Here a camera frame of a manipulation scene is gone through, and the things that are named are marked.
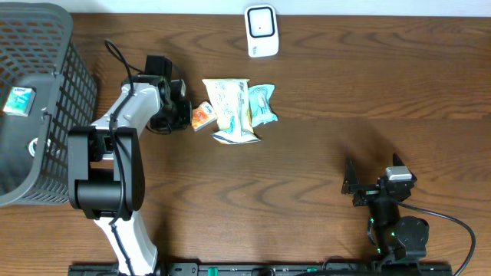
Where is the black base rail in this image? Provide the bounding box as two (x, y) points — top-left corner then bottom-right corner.
(68, 261), (453, 276)

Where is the orange small packet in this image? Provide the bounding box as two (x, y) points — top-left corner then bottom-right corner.
(191, 101), (217, 131)

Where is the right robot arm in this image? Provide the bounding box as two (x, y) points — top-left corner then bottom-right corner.
(341, 153), (429, 273)

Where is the white barcode scanner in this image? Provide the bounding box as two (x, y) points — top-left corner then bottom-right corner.
(244, 5), (279, 58)

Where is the dark grey plastic basket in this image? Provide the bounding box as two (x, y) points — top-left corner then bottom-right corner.
(1, 2), (97, 205)

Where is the teal tissue box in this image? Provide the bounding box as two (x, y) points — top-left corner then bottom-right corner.
(2, 87), (36, 117)

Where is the cream snack bag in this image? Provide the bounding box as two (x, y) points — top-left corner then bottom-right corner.
(202, 79), (260, 145)

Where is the mint green wipes pack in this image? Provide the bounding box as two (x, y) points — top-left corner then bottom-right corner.
(249, 84), (278, 127)

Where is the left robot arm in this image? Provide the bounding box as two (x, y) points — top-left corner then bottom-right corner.
(68, 55), (192, 275)

